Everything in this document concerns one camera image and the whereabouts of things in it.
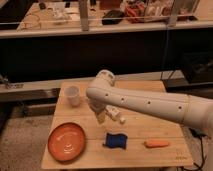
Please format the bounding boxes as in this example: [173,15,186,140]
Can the wooden table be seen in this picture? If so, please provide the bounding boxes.
[41,81,193,169]

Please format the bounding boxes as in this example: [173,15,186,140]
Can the black bag on shelf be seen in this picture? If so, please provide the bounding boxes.
[102,10,124,25]

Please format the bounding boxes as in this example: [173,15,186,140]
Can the white plastic cup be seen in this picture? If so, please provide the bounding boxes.
[64,86,80,107]

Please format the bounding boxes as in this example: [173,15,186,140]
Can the white bottle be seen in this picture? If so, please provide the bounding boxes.
[105,105,126,124]

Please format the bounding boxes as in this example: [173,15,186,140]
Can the orange carrot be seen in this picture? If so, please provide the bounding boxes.
[144,140,170,148]

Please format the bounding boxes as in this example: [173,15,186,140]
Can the red object on shelf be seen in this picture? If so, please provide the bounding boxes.
[125,3,146,23]

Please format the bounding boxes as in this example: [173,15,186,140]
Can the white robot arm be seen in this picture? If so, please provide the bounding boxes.
[86,70,213,137]

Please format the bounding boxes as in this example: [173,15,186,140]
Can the metal shelf post left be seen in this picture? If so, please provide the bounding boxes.
[78,0,89,31]

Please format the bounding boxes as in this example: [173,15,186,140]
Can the orange plate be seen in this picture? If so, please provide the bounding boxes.
[47,122,86,162]

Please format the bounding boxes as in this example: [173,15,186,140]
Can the blue cloth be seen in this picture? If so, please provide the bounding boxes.
[103,133,128,149]

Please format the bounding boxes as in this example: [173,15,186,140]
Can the metal shelf post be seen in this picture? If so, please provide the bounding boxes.
[78,0,89,31]
[167,0,182,27]

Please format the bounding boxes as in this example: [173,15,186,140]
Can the metal shelf post right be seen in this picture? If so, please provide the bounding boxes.
[167,0,182,27]

